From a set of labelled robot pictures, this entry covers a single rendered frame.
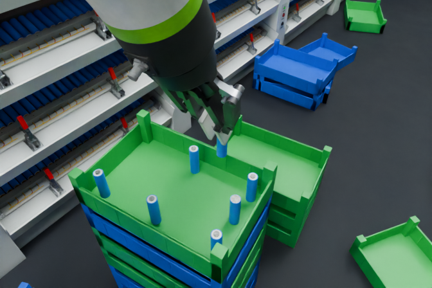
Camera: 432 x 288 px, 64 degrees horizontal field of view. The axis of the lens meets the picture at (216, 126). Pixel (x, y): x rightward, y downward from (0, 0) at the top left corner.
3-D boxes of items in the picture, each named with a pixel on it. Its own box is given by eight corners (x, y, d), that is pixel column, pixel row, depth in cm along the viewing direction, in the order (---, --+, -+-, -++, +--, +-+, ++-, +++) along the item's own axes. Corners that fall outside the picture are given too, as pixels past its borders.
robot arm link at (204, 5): (225, -34, 30) (143, -49, 34) (159, 72, 27) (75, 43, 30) (236, 15, 36) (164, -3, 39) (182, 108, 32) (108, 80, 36)
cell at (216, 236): (224, 252, 56) (224, 231, 51) (218, 261, 54) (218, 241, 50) (214, 247, 56) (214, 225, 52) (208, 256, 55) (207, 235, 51)
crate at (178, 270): (269, 215, 70) (273, 191, 65) (220, 305, 58) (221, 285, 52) (152, 160, 81) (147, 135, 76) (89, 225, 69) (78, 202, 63)
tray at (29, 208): (170, 123, 127) (177, 100, 117) (13, 241, 93) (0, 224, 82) (133, 89, 132) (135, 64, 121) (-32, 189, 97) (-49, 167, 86)
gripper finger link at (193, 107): (179, 87, 40) (169, 83, 41) (196, 124, 50) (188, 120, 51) (195, 60, 41) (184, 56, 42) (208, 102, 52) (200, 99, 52)
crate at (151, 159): (273, 191, 65) (278, 163, 60) (221, 285, 52) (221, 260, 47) (147, 135, 76) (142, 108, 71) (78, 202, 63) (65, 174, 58)
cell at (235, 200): (238, 205, 55) (236, 227, 59) (243, 197, 56) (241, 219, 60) (227, 200, 55) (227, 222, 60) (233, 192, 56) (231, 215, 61)
